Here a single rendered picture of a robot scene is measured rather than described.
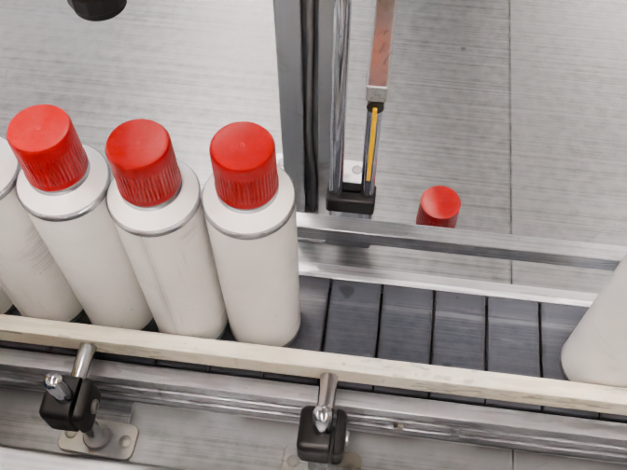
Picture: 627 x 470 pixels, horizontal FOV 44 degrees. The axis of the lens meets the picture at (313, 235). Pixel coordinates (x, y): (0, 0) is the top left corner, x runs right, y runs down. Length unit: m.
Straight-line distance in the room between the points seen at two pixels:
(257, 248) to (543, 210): 0.34
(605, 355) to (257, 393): 0.23
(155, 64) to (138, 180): 0.41
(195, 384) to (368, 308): 0.13
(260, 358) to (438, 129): 0.31
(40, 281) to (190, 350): 0.11
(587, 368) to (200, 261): 0.26
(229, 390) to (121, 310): 0.09
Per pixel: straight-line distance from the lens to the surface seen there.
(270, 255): 0.43
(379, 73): 0.34
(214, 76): 0.77
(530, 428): 0.55
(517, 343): 0.57
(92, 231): 0.45
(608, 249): 0.53
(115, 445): 0.59
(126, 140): 0.40
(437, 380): 0.51
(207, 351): 0.52
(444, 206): 0.64
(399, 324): 0.56
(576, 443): 0.58
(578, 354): 0.53
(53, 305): 0.56
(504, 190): 0.70
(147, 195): 0.40
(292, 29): 0.49
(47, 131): 0.41
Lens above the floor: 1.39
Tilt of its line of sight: 58 degrees down
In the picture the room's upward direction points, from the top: straight up
